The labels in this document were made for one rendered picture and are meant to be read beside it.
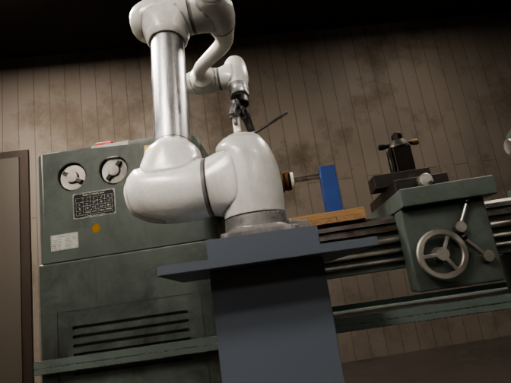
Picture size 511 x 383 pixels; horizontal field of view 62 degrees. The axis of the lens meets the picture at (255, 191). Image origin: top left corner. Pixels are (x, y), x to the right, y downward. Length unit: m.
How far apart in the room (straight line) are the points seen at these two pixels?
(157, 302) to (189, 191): 0.52
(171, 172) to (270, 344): 0.46
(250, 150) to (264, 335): 0.43
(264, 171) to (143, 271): 0.62
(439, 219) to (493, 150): 3.17
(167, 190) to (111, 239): 0.52
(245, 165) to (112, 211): 0.64
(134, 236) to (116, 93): 2.88
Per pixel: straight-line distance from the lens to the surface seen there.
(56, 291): 1.58
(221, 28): 1.46
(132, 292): 1.47
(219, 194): 1.01
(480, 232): 1.52
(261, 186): 1.00
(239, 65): 1.94
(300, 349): 0.94
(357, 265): 1.50
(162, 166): 1.06
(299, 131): 4.01
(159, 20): 1.39
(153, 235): 1.46
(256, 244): 0.93
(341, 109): 4.18
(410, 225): 1.45
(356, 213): 1.50
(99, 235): 1.53
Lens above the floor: 0.68
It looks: 13 degrees up
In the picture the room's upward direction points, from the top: 8 degrees counter-clockwise
